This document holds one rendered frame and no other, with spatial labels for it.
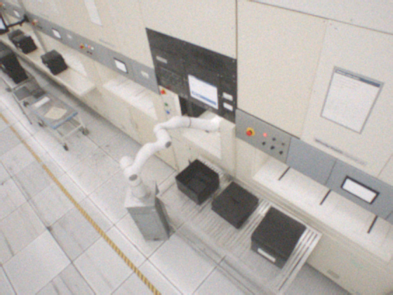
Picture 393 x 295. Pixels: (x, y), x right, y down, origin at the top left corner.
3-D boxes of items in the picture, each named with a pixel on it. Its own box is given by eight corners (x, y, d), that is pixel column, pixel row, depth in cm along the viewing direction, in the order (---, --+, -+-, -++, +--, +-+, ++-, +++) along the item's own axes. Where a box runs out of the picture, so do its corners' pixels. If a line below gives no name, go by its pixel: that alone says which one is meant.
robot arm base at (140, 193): (129, 202, 247) (123, 191, 233) (131, 185, 259) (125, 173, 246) (149, 201, 246) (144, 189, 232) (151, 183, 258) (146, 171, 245)
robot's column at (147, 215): (144, 241, 300) (123, 207, 244) (146, 218, 319) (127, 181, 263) (169, 240, 299) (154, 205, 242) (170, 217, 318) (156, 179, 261)
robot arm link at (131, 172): (127, 171, 234) (133, 185, 224) (117, 166, 225) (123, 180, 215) (169, 131, 227) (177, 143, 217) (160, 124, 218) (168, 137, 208)
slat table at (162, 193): (170, 232, 305) (155, 195, 249) (205, 196, 332) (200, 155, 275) (269, 317, 239) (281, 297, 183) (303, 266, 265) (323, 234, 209)
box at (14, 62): (1, 67, 459) (-8, 54, 440) (16, 60, 471) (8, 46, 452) (7, 73, 444) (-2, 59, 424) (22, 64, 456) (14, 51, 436)
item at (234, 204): (210, 208, 235) (209, 200, 225) (232, 186, 247) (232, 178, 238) (237, 230, 219) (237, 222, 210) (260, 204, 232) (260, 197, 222)
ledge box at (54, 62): (45, 70, 416) (37, 55, 397) (62, 62, 427) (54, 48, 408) (52, 77, 400) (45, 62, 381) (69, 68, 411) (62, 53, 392)
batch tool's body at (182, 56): (177, 178, 354) (140, 29, 209) (224, 135, 395) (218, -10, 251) (231, 218, 309) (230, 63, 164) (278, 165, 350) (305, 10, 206)
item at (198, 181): (198, 169, 264) (196, 158, 251) (220, 185, 249) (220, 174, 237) (177, 188, 252) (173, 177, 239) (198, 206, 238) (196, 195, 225)
